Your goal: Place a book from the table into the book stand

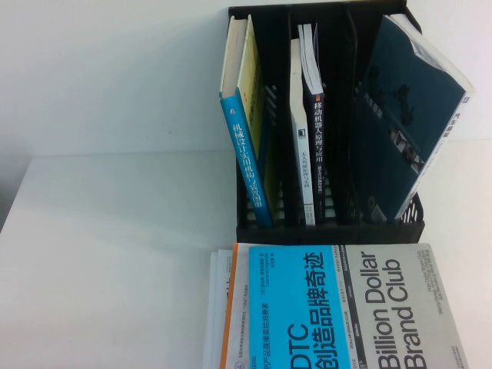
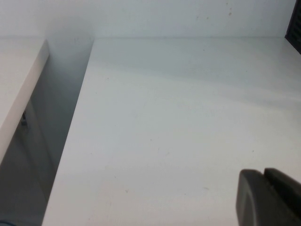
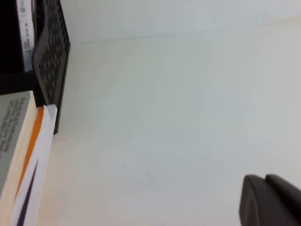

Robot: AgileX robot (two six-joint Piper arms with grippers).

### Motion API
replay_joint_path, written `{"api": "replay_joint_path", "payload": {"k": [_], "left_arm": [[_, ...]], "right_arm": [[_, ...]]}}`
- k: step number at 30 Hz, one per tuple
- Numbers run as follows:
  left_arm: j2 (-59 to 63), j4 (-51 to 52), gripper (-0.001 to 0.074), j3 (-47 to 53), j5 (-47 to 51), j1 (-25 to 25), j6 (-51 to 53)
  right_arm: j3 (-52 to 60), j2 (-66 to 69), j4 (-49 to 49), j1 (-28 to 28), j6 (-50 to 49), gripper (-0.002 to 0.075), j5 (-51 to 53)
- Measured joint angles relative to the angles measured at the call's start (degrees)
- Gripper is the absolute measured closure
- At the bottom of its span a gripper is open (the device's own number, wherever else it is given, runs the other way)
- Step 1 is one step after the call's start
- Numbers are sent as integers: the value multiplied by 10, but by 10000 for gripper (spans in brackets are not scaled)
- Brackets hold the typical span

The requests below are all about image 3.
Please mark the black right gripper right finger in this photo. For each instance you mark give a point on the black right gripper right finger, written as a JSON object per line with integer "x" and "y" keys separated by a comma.
{"x": 289, "y": 193}

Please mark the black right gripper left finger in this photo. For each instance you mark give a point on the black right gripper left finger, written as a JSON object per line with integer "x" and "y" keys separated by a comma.
{"x": 256, "y": 207}

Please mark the white orange purple book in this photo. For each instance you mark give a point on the white orange purple book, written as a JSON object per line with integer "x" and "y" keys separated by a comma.
{"x": 44, "y": 146}

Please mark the black plastic book stand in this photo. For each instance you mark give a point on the black plastic book stand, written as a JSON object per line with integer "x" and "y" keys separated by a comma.
{"x": 54, "y": 70}

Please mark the grey cover cream book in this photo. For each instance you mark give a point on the grey cover cream book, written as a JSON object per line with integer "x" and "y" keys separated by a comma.
{"x": 14, "y": 129}

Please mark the teal cover car book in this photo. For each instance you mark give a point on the teal cover car book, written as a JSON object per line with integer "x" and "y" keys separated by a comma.
{"x": 27, "y": 35}

